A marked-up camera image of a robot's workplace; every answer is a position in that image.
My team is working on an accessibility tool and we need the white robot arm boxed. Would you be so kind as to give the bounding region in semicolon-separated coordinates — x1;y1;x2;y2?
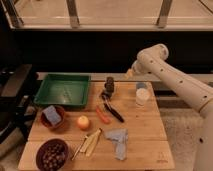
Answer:
126;44;213;171

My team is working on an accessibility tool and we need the white lidded jar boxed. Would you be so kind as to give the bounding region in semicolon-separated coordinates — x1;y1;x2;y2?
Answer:
135;82;150;106

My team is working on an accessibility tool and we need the orange carrot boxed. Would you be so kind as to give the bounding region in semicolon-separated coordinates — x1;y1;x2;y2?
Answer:
96;106;110;124

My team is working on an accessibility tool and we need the blue grey cloth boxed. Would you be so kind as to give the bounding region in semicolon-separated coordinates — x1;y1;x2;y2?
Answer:
104;129;128;160

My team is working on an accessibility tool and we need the green plastic tray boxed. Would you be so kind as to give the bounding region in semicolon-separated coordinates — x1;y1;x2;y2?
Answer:
34;74;91;108

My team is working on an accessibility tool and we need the yellow orange fruit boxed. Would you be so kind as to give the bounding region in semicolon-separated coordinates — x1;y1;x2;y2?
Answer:
77;115;90;130

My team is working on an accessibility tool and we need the metal butter knife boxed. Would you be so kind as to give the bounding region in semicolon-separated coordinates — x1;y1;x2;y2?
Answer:
71;135;89;161

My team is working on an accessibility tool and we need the wooden utensil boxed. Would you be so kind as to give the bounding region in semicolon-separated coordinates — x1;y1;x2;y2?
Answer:
80;129;102;157

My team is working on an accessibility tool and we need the red bowl with sponge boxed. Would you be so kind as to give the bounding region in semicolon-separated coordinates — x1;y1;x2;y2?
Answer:
40;105;65;130

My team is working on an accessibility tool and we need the blue sponge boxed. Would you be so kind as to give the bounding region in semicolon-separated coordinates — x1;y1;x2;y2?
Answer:
43;105;61;126

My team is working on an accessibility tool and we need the dark bowl of nuts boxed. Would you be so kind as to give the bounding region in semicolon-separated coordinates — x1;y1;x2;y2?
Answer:
36;139;69;171

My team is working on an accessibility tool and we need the black chair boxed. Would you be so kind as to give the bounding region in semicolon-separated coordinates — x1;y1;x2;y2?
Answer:
0;64;38;144

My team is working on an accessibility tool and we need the black handled peeler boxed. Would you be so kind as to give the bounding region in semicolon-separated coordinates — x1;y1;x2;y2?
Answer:
104;103;124;123

